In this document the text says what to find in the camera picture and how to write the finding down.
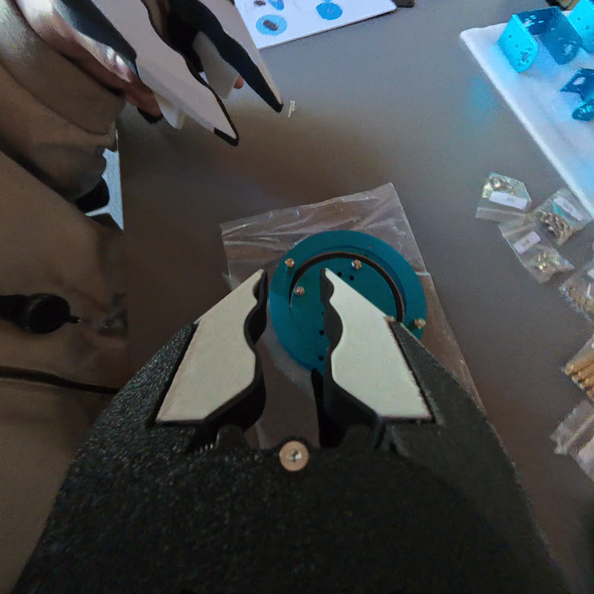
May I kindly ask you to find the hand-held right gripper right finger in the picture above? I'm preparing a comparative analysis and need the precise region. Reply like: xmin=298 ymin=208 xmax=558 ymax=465
xmin=311 ymin=267 xmax=434 ymax=448

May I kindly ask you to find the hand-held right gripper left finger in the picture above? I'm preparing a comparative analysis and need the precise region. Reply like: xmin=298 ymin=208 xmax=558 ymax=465
xmin=154 ymin=269 xmax=270 ymax=430

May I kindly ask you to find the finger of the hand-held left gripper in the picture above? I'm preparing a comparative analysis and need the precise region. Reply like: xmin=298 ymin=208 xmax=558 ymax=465
xmin=162 ymin=0 xmax=285 ymax=113
xmin=90 ymin=0 xmax=240 ymax=146

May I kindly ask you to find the blue round turntable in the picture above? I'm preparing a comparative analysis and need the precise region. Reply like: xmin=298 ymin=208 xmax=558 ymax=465
xmin=268 ymin=230 xmax=428 ymax=372

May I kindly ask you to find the white instruction sheet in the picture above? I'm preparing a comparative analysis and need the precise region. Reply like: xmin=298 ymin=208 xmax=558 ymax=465
xmin=233 ymin=0 xmax=399 ymax=50

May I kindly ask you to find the clear plastic bag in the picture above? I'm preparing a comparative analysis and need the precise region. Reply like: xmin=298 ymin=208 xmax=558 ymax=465
xmin=220 ymin=182 xmax=485 ymax=451

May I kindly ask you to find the row of small hardware bags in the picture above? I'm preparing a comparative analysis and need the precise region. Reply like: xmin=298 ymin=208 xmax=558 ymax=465
xmin=476 ymin=173 xmax=594 ymax=470

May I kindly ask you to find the white foam board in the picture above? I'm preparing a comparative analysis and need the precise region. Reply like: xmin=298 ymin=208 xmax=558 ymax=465
xmin=459 ymin=9 xmax=594 ymax=219

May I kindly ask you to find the black cable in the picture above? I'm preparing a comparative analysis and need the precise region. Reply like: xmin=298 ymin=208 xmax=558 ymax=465
xmin=0 ymin=366 xmax=122 ymax=396

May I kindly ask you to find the black cable plug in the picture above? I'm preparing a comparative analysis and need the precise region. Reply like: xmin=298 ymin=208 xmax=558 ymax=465
xmin=0 ymin=292 xmax=82 ymax=335

